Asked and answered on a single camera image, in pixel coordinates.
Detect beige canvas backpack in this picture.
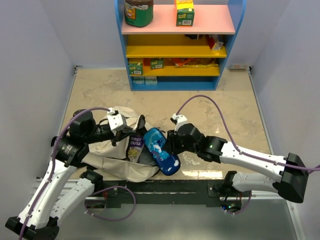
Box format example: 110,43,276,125
50,105,163,183

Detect blue pencil case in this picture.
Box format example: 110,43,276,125
143,127,181,176

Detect purple Treehouse book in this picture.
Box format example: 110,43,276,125
127,135,144,163

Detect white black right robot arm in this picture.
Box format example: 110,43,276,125
164,123,309,204

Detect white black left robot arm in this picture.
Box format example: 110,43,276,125
5,108,127,240

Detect light blue box left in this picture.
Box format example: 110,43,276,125
132,76,145,85

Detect light blue box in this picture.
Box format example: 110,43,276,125
132,76,145,85
144,76,158,86

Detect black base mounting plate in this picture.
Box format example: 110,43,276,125
73,178,253,209

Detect light blue box right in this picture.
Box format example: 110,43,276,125
144,76,158,86

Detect green box lower left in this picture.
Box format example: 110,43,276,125
128,61,144,76

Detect green box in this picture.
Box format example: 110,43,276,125
128,61,144,76
150,58,165,70

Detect orange yellow snack packets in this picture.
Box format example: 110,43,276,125
169,58,219,68

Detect green box lower middle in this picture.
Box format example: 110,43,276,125
150,58,165,70

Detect blue colourful shelf unit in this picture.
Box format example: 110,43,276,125
114,0,247,91

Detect small white pink eraser box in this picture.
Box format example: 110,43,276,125
227,64,250,71

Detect red white box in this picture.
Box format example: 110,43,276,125
205,34,224,51

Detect green brown jar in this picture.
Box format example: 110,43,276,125
124,0,154,28

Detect green yellow carton top shelf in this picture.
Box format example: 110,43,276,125
174,0,195,27

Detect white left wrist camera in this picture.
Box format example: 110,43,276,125
107,107,127,135

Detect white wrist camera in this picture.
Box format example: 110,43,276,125
107,107,127,135
170,113,189,132

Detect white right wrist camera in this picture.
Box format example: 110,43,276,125
170,113,189,132

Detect aluminium frame rail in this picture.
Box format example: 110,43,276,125
18,64,306,240

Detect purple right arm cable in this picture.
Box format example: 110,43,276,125
175,94,320,216

